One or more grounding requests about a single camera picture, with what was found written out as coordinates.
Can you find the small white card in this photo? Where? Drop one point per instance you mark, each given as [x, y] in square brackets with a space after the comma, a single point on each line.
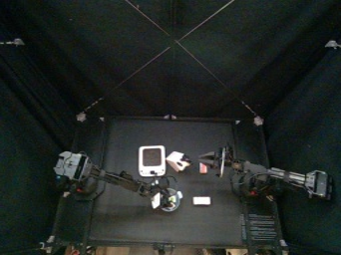
[201, 200]

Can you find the white text label sticker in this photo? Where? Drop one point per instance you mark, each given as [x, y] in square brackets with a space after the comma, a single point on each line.
[260, 228]

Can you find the silver corner bracket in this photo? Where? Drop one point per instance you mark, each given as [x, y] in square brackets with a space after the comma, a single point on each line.
[259, 120]
[81, 116]

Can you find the silver frame clamp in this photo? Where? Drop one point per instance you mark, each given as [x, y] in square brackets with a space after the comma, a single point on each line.
[332, 44]
[16, 42]

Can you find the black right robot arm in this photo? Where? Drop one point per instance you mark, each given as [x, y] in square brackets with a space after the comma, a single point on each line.
[284, 176]

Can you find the small silver centre bracket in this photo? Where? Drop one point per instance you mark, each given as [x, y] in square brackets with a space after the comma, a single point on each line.
[170, 117]

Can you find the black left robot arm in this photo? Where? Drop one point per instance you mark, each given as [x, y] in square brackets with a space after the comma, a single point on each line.
[111, 177]

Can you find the pale blue round dish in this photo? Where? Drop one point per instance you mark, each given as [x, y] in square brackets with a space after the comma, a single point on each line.
[177, 199]

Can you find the white tray with dark inset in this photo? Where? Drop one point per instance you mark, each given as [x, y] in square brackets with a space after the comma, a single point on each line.
[152, 160]

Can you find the salmon sushi toy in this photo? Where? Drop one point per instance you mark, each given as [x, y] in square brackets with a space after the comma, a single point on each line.
[204, 168]

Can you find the white and red toy cube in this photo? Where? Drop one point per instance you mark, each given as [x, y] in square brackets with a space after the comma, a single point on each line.
[177, 161]

